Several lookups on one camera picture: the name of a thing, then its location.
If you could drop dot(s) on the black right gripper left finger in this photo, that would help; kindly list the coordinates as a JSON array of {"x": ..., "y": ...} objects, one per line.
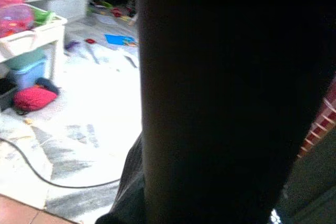
[{"x": 128, "y": 195}]

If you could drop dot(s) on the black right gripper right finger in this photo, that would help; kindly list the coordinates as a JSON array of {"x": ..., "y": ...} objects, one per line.
[{"x": 312, "y": 182}]

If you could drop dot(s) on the red slatted laundry basket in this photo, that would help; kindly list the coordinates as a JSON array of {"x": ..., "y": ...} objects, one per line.
[{"x": 324, "y": 119}]

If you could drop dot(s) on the red cloth bundle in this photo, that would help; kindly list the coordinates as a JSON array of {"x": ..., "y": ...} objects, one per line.
[{"x": 34, "y": 99}]

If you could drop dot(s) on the dark blue cloth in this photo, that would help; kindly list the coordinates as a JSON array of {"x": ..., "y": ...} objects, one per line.
[{"x": 48, "y": 83}]

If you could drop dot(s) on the blue picture book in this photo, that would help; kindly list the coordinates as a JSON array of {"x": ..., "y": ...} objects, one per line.
[{"x": 118, "y": 40}]

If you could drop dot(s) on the black storage box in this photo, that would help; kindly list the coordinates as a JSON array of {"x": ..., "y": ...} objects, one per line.
[{"x": 5, "y": 95}]

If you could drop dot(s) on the small red toy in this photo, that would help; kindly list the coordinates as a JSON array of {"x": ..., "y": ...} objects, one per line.
[{"x": 90, "y": 41}]

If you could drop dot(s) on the purple toy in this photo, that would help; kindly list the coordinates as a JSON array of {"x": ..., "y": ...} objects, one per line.
[{"x": 71, "y": 44}]

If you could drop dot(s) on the blue bin with green lid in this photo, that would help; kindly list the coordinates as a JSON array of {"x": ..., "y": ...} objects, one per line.
[{"x": 27, "y": 69}]

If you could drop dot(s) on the red toy car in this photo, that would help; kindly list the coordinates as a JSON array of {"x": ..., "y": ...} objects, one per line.
[{"x": 116, "y": 12}]

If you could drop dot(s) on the white plastic shelf rack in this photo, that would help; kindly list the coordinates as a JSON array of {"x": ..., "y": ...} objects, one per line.
[{"x": 50, "y": 28}]

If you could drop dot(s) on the green plastic item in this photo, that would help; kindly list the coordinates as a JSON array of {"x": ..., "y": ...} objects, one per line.
[{"x": 43, "y": 16}]

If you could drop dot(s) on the white low cabinet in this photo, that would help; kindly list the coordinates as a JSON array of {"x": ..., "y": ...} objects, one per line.
[{"x": 63, "y": 1}]

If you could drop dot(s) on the pink plastic bag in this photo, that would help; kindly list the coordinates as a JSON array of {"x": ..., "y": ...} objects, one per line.
[{"x": 14, "y": 14}]

